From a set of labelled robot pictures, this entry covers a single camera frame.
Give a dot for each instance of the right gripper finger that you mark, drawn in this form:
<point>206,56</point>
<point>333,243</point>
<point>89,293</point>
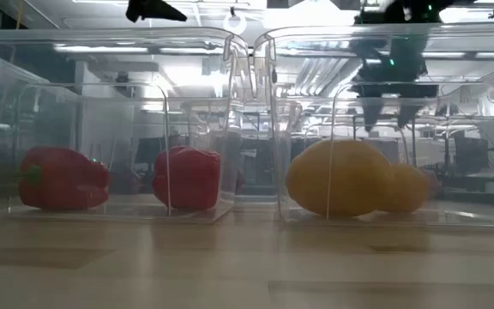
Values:
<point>372,112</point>
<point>409,111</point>

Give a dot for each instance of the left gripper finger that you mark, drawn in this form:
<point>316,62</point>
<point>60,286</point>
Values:
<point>152,10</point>

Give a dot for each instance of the oval orange fruit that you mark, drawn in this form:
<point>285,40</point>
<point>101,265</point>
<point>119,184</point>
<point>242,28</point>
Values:
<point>407,189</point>

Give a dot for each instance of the clear plastic bin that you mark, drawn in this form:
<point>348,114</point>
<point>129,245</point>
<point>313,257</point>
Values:
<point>101,129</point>
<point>465,206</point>

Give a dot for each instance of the red bell pepper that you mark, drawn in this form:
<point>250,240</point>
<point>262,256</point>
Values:
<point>187,178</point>
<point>62,178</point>

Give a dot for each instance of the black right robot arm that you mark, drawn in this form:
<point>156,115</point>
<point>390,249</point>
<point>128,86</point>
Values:
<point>410,10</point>

